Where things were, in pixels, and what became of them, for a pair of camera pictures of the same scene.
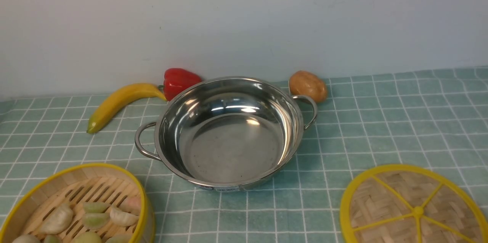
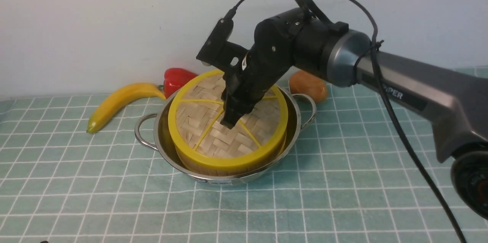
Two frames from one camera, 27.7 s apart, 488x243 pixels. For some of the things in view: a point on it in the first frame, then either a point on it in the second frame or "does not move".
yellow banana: [105, 108] does not move
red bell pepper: [176, 80] does not move
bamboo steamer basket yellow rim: [102, 199] to [268, 162]
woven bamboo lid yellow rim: [408, 203] to [199, 138]
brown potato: [304, 83] does not move
